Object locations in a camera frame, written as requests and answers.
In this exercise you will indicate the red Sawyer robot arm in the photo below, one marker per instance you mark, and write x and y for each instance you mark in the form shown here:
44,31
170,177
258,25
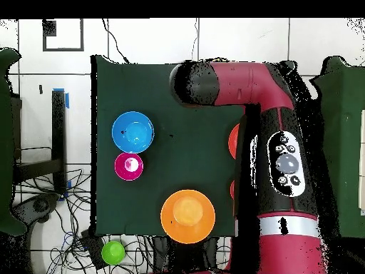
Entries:
285,251

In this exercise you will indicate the large shallow orange bowl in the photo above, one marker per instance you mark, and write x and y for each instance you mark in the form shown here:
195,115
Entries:
233,141

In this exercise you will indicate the small orange bowl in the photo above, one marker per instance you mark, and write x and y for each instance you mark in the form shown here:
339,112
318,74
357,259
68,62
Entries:
232,189

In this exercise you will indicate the green cup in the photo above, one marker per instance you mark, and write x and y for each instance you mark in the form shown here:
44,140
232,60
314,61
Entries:
113,253

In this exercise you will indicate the black stand base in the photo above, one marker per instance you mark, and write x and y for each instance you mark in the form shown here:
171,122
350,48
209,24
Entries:
40,205

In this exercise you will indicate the pink bowl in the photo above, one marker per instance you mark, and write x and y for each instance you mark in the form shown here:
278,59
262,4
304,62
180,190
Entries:
128,167

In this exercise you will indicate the black table frame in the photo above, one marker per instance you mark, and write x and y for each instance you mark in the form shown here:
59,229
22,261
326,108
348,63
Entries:
58,128

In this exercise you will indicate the large yellow bowl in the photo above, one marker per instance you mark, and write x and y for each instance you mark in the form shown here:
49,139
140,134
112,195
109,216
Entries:
188,217

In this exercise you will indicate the black square floor marker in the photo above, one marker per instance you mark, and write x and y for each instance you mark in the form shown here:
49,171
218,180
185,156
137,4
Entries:
49,28

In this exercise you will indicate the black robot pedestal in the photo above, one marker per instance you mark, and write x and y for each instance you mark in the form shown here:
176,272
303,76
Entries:
185,257

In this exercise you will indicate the dark green table cloth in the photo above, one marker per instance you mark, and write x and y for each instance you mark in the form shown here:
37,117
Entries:
185,157

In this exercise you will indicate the large blue bowl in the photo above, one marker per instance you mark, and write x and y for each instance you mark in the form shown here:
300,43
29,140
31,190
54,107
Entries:
132,132

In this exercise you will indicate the blue tape strip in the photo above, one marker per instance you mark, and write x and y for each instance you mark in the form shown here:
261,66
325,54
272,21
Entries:
67,100

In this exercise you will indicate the neighbouring green table cloth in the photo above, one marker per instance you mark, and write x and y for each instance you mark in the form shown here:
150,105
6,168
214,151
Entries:
348,128
5,142

